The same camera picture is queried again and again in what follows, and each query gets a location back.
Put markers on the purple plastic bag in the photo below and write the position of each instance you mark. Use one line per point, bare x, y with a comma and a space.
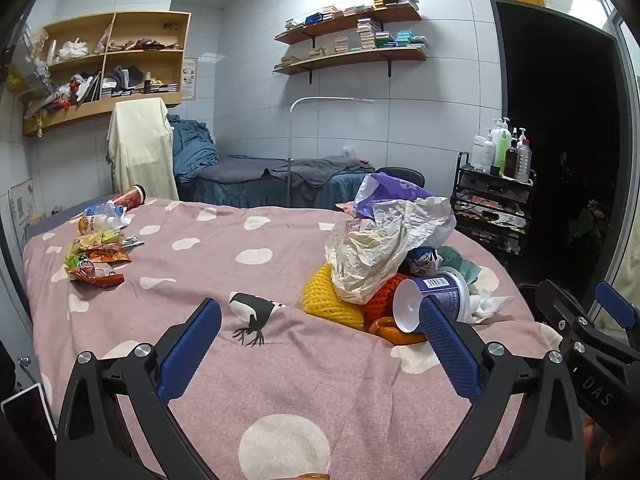
385, 190

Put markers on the white plastic bag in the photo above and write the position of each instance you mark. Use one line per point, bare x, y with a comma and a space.
73, 50
370, 255

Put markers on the orange foam fruit net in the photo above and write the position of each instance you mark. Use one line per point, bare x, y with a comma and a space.
382, 300

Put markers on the white pump bottle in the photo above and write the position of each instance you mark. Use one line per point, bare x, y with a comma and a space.
495, 132

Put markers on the massage bed with blue skirt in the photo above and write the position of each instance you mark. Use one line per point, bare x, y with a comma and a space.
240, 185

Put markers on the yellow foam fruit net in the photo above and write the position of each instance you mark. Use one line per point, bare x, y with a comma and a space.
327, 295

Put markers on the black trolley cart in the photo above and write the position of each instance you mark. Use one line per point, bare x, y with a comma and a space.
495, 200

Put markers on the pink polka dot blanket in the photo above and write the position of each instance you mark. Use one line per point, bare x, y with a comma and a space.
300, 240

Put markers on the wooden wall cabinet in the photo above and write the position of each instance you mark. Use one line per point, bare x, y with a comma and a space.
150, 22

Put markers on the dark brown bottle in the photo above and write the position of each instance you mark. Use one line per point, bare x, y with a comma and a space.
511, 160

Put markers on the small white container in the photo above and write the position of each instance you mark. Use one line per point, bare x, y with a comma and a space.
348, 153

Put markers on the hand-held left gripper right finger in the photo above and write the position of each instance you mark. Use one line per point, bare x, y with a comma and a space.
447, 350

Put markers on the white squat bottle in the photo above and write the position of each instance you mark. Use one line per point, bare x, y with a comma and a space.
483, 155

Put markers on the orange label bottle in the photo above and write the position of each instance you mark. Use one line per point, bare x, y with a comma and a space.
95, 223

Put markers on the white tissue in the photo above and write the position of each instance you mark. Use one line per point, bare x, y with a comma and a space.
487, 305

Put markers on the cream towel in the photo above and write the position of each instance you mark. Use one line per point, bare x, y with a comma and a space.
142, 145

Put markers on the blue and white paper cup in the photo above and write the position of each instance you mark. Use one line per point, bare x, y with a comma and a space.
442, 292

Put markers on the wall shelves with boxes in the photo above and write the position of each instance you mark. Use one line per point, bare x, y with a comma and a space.
367, 32

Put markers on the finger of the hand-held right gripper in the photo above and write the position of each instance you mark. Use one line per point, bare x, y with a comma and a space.
617, 307
562, 310

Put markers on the wooden wall shelf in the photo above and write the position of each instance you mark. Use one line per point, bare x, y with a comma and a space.
350, 57
350, 22

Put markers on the orange peel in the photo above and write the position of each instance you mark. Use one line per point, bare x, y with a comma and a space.
392, 332

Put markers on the white wall notice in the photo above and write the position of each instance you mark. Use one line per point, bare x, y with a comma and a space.
21, 207

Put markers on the red cylinder can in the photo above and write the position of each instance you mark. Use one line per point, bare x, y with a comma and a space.
129, 196

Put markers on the clear plastic water bottle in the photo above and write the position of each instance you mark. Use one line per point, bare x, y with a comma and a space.
105, 210

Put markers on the wall poster with pictures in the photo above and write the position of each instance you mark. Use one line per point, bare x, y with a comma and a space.
189, 79

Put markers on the green pump bottle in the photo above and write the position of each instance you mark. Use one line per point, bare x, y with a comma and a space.
502, 147

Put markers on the white tablet device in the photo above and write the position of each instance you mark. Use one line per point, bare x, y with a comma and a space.
27, 410

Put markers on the clear pump bottle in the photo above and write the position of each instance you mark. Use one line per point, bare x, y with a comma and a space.
523, 162

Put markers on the blue bedding pile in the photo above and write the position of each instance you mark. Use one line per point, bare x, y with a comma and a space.
192, 150

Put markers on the pile of snack packets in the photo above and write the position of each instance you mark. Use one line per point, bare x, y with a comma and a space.
97, 257

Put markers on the blue snack wrapper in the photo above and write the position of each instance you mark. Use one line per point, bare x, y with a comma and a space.
422, 260

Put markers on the grey blanket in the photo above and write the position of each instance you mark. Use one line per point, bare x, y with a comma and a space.
320, 167

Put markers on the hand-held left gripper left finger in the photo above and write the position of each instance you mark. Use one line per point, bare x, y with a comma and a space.
192, 345

